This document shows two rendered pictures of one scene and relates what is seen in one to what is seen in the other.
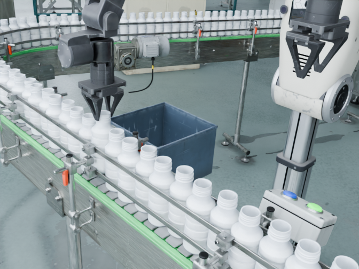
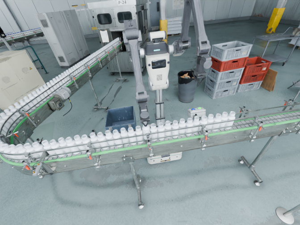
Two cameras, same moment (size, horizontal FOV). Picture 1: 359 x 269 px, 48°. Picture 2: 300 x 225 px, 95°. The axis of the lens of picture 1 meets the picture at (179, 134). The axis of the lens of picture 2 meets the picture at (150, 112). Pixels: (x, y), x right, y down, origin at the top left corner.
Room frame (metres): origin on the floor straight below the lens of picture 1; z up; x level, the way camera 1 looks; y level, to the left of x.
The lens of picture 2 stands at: (0.38, 0.74, 1.92)
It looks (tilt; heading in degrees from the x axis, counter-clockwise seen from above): 39 degrees down; 311
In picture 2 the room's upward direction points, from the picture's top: 6 degrees counter-clockwise
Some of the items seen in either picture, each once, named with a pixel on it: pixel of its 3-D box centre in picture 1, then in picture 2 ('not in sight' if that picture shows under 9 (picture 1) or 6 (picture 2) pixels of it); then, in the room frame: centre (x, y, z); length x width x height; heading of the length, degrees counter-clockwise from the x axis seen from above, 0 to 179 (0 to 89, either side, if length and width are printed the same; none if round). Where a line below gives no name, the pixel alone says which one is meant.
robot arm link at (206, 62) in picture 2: not in sight; (205, 56); (0.69, -0.21, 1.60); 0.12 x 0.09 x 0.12; 136
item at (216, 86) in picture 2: not in sight; (222, 80); (0.96, -2.56, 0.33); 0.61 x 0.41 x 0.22; 52
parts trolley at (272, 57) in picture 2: not in sight; (272, 48); (0.25, -4.94, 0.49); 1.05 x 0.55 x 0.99; 46
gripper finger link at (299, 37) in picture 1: (309, 51); (199, 78); (0.71, -0.22, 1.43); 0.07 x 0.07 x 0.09; 45
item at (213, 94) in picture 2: not in sight; (219, 89); (0.96, -2.56, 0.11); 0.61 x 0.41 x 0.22; 52
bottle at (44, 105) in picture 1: (50, 115); (110, 138); (1.13, 0.41, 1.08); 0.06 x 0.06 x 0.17
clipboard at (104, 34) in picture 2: not in sight; (104, 36); (4.24, -1.98, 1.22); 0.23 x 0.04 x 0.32; 28
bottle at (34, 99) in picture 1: (38, 109); (102, 140); (1.17, 0.46, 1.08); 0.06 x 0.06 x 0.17
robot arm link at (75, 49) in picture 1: (86, 38); (143, 105); (0.89, 0.22, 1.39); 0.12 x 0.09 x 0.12; 136
